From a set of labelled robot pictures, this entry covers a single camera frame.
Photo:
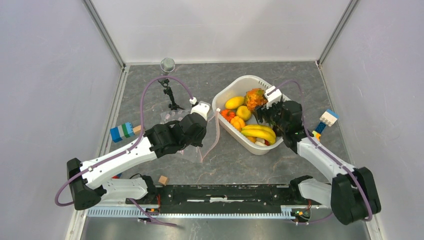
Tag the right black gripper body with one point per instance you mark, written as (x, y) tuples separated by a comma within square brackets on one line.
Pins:
[(272, 114)]

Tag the yellow toy bananas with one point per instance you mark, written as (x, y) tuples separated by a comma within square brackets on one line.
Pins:
[(260, 131)]

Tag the orange toy pineapple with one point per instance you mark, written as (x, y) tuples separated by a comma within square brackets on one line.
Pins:
[(254, 98)]

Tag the clear zip top bag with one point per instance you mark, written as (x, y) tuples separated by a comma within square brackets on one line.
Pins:
[(203, 140)]

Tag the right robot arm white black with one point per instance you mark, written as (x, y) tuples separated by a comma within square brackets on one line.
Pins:
[(351, 193)]

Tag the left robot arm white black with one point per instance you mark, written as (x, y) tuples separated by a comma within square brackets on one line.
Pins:
[(92, 181)]

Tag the white toy mushroom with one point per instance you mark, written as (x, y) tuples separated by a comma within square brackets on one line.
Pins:
[(260, 142)]

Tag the orange toy fruit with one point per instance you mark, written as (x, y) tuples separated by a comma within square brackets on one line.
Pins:
[(251, 138)]

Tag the orange yellow bell pepper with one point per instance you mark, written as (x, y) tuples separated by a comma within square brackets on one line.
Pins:
[(238, 123)]

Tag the yellow toy mango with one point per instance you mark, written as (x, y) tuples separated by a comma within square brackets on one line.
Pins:
[(235, 102)]

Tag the white blue yellow block stack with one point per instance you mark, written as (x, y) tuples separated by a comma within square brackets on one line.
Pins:
[(327, 119)]

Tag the orange toy pumpkin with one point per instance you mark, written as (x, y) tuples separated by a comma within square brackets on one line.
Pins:
[(228, 114)]

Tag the silver microphone on tripod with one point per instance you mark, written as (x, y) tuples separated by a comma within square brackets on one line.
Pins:
[(167, 66)]

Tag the small wooden cube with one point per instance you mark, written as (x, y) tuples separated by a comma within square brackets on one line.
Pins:
[(163, 180)]

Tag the tan wooden block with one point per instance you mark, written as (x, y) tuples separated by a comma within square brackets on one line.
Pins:
[(137, 129)]

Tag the blue green toy block stack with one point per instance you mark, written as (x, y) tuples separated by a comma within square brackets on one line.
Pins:
[(121, 132)]

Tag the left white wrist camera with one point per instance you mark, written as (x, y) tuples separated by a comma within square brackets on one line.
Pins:
[(202, 108)]

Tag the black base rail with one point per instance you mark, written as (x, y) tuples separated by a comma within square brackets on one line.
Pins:
[(222, 199)]

